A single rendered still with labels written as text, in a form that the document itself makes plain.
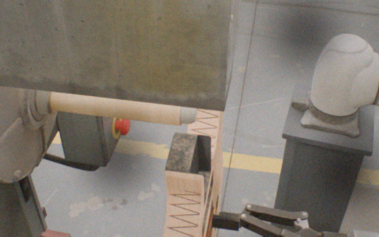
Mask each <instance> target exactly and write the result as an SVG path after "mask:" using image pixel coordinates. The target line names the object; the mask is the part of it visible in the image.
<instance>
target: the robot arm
mask: <svg viewBox="0 0 379 237"><path fill-rule="evenodd" d="M315 67H316V68H315V70H314V75H313V82H312V88H311V91H309V92H308V93H307V98H293V102H292V107H294V108H297V109H300V110H302V111H305V114H304V117H303V118H302V119H301V121H300V126H301V127H302V128H306V129H318V130H324V131H328V132H334V133H337V134H344V135H347V136H350V137H352V138H357V137H358V134H359V128H358V118H359V109H360V108H361V107H363V106H367V105H378V106H379V54H377V53H374V52H373V49H372V47H371V46H370V45H369V44H368V43H367V42H366V41H365V40H363V39H361V38H360V37H359V36H356V35H353V34H341V35H338V36H335V37H334V38H332V39H331V40H329V41H328V42H327V44H326V45H325V46H324V48H323V49H322V51H321V53H320V54H319V57H318V60H317V62H316V65H315ZM307 217H308V213H307V212H306V211H304V212H295V213H292V212H289V211H284V210H280V209H275V208H270V207H265V206H264V207H263V206H258V205H255V204H246V207H245V208H244V209H243V211H242V212H241V213H239V214H236V213H227V212H219V215H216V214H213V215H212V228H218V229H226V230H231V231H239V228H241V227H243V228H246V229H248V230H249V231H253V232H255V233H257V234H259V235H261V236H263V237H379V233H376V232H371V231H357V230H351V231H349V233H348V234H346V233H344V234H342V233H334V232H329V231H323V232H317V231H314V230H312V229H311V228H309V226H308V222H307ZM265 221H268V222H271V223H276V224H281V225H285V226H294V227H295V228H296V229H298V228H300V229H301V230H299V231H298V232H296V233H292V232H290V231H288V230H286V229H280V228H278V227H276V226H273V225H271V224H269V223H267V222H265Z"/></svg>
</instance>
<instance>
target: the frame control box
mask: <svg viewBox="0 0 379 237"><path fill-rule="evenodd" d="M117 120H120V121H122V119H121V118H111V117H100V116H94V115H89V114H83V113H73V112H63V111H57V114H56V123H57V127H58V132H59V133H60V138H61V143H62V146H63V152H64V156H65V158H63V157H60V156H57V155H53V154H49V153H45V155H44V157H43V159H46V160H49V161H53V162H55V163H57V164H61V165H64V166H68V167H74V169H79V170H82V171H96V170H97V169H99V167H106V166H107V164H108V163H109V162H110V159H111V157H112V155H113V152H114V150H115V147H116V145H117V143H118V142H119V139H120V137H121V132H120V130H116V129H115V123H116V121H117Z"/></svg>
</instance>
